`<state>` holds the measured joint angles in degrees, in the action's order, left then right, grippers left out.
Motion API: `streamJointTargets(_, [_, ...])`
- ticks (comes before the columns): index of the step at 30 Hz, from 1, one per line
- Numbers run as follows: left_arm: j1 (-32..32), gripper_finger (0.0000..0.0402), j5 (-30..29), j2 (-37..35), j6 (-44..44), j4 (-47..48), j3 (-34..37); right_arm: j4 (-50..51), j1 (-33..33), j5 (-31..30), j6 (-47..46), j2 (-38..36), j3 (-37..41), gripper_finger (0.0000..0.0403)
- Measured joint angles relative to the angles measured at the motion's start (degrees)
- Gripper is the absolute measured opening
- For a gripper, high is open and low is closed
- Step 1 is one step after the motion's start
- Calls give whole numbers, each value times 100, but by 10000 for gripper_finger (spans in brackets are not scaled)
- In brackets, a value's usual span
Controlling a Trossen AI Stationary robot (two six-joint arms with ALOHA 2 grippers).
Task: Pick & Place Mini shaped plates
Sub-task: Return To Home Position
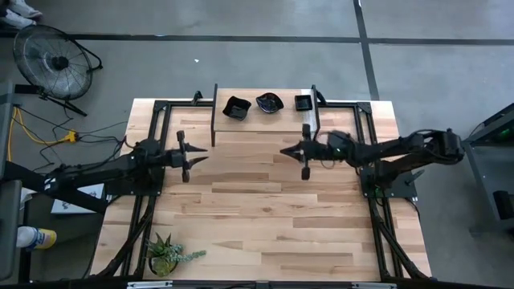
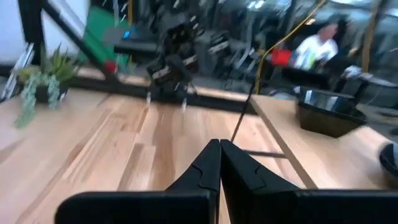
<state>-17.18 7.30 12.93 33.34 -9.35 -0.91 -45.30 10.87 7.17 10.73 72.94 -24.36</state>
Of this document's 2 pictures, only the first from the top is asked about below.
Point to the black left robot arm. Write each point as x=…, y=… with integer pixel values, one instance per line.
x=116, y=166

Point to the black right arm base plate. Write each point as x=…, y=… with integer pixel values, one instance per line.
x=403, y=190

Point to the white paper sheet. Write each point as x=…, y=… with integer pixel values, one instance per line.
x=68, y=206

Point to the black clamp lever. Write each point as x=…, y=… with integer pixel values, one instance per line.
x=414, y=176

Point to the black aluminium table frame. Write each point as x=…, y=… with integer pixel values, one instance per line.
x=160, y=106

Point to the small square black plate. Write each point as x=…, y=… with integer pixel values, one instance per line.
x=303, y=102

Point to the white yellow wipes canister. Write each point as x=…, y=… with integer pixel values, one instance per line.
x=36, y=238

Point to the green succulent potted plant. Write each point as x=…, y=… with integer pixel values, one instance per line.
x=162, y=257

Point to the leaf shaped black plate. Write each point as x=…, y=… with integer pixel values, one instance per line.
x=270, y=102

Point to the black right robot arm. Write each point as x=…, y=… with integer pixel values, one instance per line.
x=405, y=150

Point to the black floor fan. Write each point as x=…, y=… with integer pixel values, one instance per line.
x=59, y=62

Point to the person's foot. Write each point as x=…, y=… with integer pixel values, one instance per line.
x=16, y=20
x=26, y=9

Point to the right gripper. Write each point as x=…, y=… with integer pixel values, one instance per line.
x=321, y=150

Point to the wooden shelf riser black legs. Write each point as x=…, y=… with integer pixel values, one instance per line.
x=261, y=122

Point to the grey metal cart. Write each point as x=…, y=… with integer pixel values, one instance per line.
x=488, y=180

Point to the black box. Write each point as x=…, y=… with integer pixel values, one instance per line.
x=504, y=204

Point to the silver metal bracket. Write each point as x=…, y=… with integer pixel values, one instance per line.
x=373, y=286
x=149, y=284

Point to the dark grey side table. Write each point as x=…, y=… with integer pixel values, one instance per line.
x=10, y=225

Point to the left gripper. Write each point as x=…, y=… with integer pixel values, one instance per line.
x=184, y=158

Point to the wavy square black plate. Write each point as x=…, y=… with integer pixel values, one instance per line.
x=237, y=108

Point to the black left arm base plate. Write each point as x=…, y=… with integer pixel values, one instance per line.
x=132, y=188

